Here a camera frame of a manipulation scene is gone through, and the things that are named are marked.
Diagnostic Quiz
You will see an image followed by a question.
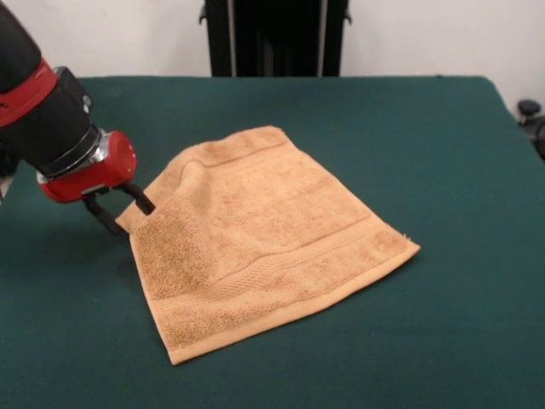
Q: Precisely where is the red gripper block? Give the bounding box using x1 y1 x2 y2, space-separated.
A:
37 130 157 237

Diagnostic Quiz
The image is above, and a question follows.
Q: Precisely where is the tan terry towel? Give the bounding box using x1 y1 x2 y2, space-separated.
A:
115 124 422 366

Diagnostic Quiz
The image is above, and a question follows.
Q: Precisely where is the dark green table cloth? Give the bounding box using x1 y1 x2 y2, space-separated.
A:
0 75 545 409

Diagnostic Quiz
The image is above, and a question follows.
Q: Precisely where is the gray stand base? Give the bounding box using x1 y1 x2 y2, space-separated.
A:
516 99 545 162

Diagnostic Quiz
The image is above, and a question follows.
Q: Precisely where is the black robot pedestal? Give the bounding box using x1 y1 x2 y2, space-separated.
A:
198 0 354 78

